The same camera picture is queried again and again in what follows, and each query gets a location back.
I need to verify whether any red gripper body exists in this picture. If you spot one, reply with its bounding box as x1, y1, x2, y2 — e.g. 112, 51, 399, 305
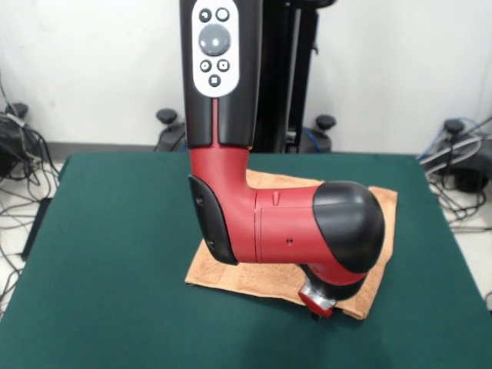
298, 288, 336, 318

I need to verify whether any dark grey stand base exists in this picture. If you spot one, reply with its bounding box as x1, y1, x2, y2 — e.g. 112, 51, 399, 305
421, 118, 492, 193
0, 113, 28, 178

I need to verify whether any dark green table cloth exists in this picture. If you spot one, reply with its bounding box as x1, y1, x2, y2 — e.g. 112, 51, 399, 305
0, 152, 492, 369

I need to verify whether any tan terry towel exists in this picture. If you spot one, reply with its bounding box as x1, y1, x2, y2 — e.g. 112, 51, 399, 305
184, 168, 399, 320

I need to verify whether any black cable tangle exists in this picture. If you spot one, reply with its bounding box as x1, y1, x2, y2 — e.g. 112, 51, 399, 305
418, 115, 492, 312
0, 72, 61, 320

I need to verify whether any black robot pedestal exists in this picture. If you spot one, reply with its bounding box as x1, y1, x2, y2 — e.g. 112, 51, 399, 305
153, 0, 337, 155

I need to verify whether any blue cable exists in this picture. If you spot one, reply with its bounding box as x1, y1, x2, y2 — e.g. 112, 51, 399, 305
301, 128, 327, 154
417, 116, 492, 161

